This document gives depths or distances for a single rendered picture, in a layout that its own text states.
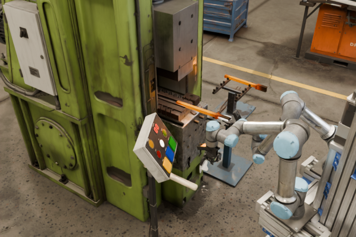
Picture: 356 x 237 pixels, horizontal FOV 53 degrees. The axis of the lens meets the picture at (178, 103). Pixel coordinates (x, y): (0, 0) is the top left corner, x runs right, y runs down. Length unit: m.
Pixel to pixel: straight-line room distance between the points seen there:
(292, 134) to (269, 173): 1.93
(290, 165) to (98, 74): 1.43
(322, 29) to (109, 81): 3.93
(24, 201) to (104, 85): 1.50
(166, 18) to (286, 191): 1.22
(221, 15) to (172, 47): 3.95
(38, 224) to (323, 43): 4.52
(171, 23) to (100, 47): 0.51
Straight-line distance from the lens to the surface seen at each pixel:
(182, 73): 2.48
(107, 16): 2.29
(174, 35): 2.27
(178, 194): 3.13
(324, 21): 5.72
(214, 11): 6.25
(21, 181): 3.80
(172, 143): 2.31
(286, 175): 1.88
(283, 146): 1.75
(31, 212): 3.49
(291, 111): 2.25
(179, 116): 2.63
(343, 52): 5.82
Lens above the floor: 2.51
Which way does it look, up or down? 34 degrees down
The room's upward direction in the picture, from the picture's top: 1 degrees counter-clockwise
